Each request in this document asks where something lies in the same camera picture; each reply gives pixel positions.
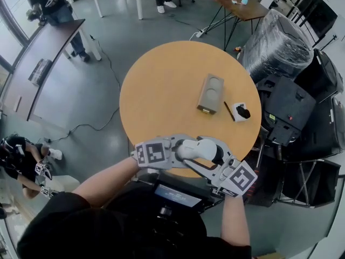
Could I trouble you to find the wooden table black metal legs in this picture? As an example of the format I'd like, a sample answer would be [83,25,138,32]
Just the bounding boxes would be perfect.
[204,0,270,51]

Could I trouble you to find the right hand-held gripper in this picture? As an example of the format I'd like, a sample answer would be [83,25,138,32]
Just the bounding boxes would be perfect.
[182,135,259,199]

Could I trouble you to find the grey box with round recesses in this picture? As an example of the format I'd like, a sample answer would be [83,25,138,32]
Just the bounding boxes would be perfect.
[196,73,225,115]

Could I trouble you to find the black flat box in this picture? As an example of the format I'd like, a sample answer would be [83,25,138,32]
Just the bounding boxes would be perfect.
[27,58,53,86]

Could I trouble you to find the white power strip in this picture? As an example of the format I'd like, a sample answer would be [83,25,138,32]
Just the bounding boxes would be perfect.
[190,30,205,42]

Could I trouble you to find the long dark desk white legs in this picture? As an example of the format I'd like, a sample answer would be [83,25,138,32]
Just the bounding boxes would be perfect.
[1,18,102,122]

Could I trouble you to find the black framed glass door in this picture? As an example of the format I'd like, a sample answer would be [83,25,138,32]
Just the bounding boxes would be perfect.
[0,0,41,72]

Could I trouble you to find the black pen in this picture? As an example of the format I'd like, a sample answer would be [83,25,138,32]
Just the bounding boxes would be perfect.
[223,101,236,122]

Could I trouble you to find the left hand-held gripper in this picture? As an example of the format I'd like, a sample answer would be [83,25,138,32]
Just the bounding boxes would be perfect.
[130,133,199,171]

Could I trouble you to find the person's left forearm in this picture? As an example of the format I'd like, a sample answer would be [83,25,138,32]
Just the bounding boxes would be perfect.
[72,156,140,207]

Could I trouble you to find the person's right forearm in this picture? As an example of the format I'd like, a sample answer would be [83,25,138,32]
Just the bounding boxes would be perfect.
[220,194,251,249]

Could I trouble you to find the black crate with silver frame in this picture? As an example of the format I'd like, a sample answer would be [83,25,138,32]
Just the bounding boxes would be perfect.
[277,158,342,209]

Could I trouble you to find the person's black shirt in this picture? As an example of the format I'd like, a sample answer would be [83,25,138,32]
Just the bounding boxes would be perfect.
[16,181,253,259]

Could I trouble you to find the black equipment case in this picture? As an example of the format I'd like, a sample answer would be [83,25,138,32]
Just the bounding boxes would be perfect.
[256,74,318,147]

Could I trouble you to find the black floor cable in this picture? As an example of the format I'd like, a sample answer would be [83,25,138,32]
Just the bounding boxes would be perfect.
[44,106,121,142]
[90,35,122,91]

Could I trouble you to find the black chest-mounted screen device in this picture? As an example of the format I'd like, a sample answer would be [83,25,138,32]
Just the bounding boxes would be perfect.
[153,171,224,213]

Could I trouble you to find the black rubber strap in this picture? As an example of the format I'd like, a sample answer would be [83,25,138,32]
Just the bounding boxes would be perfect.
[236,104,251,119]

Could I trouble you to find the black monitor screen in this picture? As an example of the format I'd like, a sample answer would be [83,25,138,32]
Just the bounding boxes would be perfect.
[296,0,339,39]

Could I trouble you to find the white plastic bin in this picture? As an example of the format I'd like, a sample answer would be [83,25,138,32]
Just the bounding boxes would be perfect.
[47,174,81,193]

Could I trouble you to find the white plastic bottle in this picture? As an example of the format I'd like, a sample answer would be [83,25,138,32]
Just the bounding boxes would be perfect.
[176,139,202,159]

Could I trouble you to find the small white box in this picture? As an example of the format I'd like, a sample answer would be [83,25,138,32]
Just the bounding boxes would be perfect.
[231,101,250,123]

